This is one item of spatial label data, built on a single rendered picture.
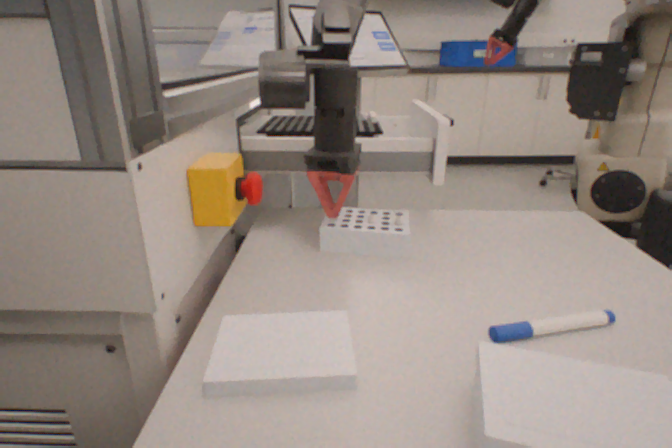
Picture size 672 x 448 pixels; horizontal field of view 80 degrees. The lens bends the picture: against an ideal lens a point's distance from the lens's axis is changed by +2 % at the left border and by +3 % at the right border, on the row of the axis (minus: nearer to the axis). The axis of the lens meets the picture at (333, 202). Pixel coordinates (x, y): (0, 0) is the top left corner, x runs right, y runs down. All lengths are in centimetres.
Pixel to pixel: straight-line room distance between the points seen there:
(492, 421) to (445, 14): 434
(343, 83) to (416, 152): 22
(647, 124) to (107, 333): 105
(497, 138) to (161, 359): 382
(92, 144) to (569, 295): 51
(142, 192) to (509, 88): 381
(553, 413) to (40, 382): 48
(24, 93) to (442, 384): 41
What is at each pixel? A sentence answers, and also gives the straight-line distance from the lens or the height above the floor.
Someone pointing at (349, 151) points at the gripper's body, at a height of 91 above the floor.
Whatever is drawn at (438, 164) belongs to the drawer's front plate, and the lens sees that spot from 67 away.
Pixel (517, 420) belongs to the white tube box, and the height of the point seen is 81.
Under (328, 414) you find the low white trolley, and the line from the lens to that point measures 35.
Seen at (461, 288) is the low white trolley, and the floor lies 76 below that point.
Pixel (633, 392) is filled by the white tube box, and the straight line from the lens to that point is 36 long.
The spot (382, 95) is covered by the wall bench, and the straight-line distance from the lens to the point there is 372.
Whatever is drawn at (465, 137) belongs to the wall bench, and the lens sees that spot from 396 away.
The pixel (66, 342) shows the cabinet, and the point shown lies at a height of 75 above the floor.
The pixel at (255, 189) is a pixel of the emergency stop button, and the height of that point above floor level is 88.
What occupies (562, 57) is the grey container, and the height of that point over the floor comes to 98.
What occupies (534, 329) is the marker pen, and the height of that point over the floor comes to 77.
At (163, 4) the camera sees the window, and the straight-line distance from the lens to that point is 49.
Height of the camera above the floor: 103
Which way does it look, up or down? 21 degrees down
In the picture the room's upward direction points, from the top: straight up
